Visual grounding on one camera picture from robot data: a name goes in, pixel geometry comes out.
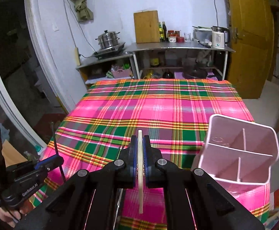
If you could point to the pink plaid tablecloth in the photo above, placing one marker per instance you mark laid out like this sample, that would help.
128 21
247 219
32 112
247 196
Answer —
175 115

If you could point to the dark sauce bottle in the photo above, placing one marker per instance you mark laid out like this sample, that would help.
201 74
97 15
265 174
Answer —
164 28

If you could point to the wooden cutting board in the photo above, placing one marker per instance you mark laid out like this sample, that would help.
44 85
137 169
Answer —
146 24

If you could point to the white electric kettle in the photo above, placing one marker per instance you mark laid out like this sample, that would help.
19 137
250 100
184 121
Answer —
220 37

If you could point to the yellow wooden door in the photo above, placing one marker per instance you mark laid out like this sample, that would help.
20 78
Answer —
252 38

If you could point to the low metal side shelf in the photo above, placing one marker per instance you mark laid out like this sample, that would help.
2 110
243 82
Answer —
93 70

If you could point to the pink storage basket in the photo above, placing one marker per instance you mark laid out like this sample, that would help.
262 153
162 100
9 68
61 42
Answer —
121 73

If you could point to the person's left hand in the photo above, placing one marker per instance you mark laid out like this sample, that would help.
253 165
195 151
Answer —
13 216

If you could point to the pink plastic utensil holder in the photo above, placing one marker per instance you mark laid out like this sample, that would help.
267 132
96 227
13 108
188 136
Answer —
238 154

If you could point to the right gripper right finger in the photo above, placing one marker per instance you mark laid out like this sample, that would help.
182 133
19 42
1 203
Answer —
164 174

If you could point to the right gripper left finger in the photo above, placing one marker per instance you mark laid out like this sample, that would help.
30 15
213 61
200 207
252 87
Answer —
112 182

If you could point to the stainless steel steamer pot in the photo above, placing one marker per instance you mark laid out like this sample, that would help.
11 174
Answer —
108 39

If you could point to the induction cooktop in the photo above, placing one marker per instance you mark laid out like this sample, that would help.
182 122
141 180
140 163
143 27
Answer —
109 52

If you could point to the red lidded jar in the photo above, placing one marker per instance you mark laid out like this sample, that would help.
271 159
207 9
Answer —
171 35

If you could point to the cream wooden chopstick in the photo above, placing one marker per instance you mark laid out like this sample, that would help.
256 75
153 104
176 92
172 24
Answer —
140 170

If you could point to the green hanging cloth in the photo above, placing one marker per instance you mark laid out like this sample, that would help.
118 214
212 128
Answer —
82 11

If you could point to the metal kitchen shelf table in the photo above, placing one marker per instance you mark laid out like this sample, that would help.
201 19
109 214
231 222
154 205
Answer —
179 50

